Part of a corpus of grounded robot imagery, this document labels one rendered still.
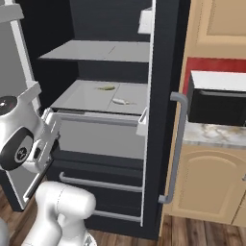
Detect grey fridge door handle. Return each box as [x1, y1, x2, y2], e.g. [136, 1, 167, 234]
[158, 91, 190, 205]

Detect white grey fish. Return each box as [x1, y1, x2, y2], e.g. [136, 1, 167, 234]
[111, 97, 137, 107]

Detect grey door bin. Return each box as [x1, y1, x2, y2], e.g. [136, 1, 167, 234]
[18, 81, 43, 101]
[0, 3, 25, 24]

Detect green vegetable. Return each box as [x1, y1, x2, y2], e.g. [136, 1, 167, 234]
[97, 84, 116, 92]

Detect black fridge door, grey lining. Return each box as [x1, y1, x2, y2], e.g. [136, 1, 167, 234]
[0, 0, 56, 213]

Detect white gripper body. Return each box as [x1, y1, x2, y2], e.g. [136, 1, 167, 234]
[39, 108, 62, 174]

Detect grey freezer drawer handle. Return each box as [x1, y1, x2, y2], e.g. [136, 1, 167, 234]
[92, 209, 142, 224]
[59, 171, 144, 194]

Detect black fridge door, grey handle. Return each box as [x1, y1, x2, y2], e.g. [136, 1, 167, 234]
[140, 0, 192, 240]

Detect tan wall cupboard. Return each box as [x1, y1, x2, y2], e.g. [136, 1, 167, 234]
[184, 0, 246, 61]

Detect grey fridge drawer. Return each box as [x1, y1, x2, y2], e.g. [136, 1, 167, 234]
[54, 110, 148, 160]

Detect tan arched cupboard door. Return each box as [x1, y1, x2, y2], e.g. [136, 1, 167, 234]
[171, 143, 246, 225]

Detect black fridge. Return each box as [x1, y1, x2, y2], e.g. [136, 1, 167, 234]
[15, 0, 161, 240]

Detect black microwave oven, white top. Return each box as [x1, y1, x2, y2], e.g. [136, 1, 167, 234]
[186, 70, 246, 128]

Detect grey fridge shelf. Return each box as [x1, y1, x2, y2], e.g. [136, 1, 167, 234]
[50, 79, 149, 116]
[37, 39, 151, 63]

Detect white door bin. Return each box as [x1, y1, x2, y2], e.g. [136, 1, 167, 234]
[136, 7, 154, 35]
[135, 107, 149, 137]

